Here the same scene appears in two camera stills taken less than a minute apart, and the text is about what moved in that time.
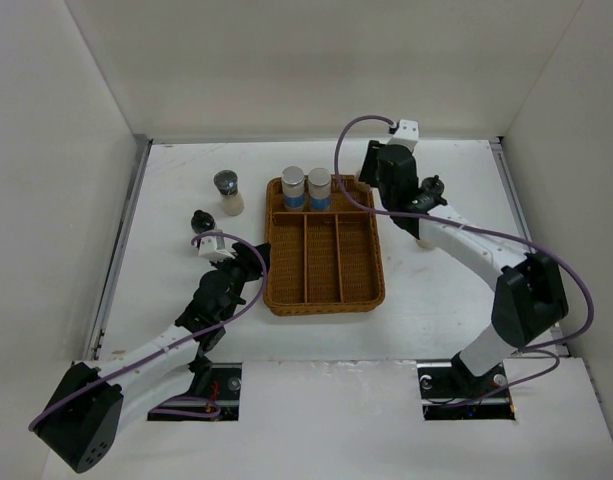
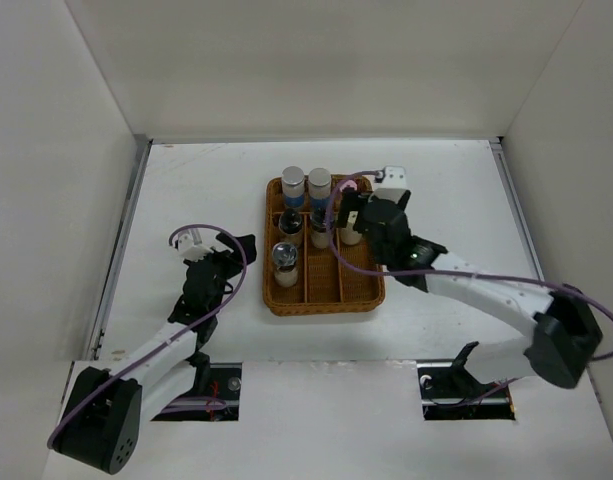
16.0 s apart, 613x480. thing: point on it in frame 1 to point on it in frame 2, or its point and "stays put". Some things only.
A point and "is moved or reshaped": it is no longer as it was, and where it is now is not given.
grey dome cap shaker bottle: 227,182 to 285,257
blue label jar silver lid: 293,187 stays put
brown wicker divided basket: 322,262 stays put
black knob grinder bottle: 434,188 to 319,231
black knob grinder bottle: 202,221 to 290,224
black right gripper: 370,164 to 351,202
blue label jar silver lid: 319,182 stays put
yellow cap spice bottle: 427,242 is moved or reshaped
